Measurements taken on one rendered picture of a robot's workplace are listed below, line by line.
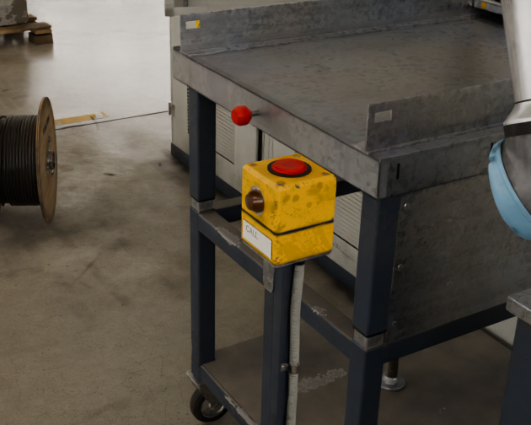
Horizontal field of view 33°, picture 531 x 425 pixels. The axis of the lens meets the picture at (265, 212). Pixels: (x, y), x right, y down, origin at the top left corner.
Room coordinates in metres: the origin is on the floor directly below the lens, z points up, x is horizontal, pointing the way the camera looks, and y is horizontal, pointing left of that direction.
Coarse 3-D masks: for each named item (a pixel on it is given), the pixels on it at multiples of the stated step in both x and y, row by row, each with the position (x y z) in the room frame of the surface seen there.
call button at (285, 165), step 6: (276, 162) 0.93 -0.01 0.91; (282, 162) 0.93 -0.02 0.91; (288, 162) 0.93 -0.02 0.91; (294, 162) 0.93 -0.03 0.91; (300, 162) 0.93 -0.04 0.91; (276, 168) 0.92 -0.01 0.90; (282, 168) 0.92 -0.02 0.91; (288, 168) 0.92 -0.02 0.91; (294, 168) 0.92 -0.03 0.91; (300, 168) 0.92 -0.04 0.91; (306, 168) 0.93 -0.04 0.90; (288, 174) 0.91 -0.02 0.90; (294, 174) 0.91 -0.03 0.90
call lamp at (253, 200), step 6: (252, 186) 0.91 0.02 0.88; (258, 186) 0.91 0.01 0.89; (252, 192) 0.90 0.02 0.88; (258, 192) 0.90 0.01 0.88; (246, 198) 0.90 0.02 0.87; (252, 198) 0.90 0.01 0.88; (258, 198) 0.90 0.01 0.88; (264, 198) 0.89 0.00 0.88; (246, 204) 0.90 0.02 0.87; (252, 204) 0.89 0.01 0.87; (258, 204) 0.89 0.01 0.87; (264, 204) 0.89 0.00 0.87; (252, 210) 0.90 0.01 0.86; (258, 210) 0.89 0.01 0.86; (264, 210) 0.89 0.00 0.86
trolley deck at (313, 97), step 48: (288, 48) 1.64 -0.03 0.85; (336, 48) 1.65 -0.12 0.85; (384, 48) 1.66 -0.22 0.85; (432, 48) 1.67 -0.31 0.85; (480, 48) 1.68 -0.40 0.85; (240, 96) 1.40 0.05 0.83; (288, 96) 1.35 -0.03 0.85; (336, 96) 1.36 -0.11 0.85; (384, 96) 1.37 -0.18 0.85; (288, 144) 1.28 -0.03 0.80; (336, 144) 1.17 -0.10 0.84; (432, 144) 1.16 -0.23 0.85; (480, 144) 1.19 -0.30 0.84; (384, 192) 1.10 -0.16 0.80
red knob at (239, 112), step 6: (234, 108) 1.33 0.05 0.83; (240, 108) 1.33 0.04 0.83; (246, 108) 1.33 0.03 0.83; (234, 114) 1.33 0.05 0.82; (240, 114) 1.32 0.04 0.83; (246, 114) 1.32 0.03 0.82; (252, 114) 1.34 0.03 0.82; (258, 114) 1.35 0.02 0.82; (234, 120) 1.33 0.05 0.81; (240, 120) 1.32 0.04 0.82; (246, 120) 1.32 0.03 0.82
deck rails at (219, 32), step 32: (320, 0) 1.75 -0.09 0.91; (352, 0) 1.79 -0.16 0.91; (384, 0) 1.83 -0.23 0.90; (416, 0) 1.88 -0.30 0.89; (448, 0) 1.92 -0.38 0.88; (192, 32) 1.60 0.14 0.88; (224, 32) 1.63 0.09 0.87; (256, 32) 1.67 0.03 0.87; (288, 32) 1.71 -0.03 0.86; (320, 32) 1.75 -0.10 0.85; (352, 32) 1.76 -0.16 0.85; (416, 96) 1.16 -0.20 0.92; (448, 96) 1.19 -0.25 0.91; (480, 96) 1.22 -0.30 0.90; (512, 96) 1.26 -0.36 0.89; (384, 128) 1.13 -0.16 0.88; (416, 128) 1.16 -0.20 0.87; (448, 128) 1.19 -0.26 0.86; (480, 128) 1.22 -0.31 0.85
